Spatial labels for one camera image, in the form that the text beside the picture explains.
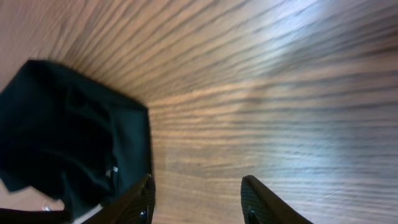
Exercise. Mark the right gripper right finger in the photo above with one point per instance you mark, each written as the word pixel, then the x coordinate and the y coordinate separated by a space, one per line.
pixel 260 205

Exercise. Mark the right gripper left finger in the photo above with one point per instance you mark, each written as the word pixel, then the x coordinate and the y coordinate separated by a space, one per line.
pixel 134 206

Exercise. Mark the black t-shirt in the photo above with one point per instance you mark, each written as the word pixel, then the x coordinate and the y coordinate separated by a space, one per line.
pixel 70 137

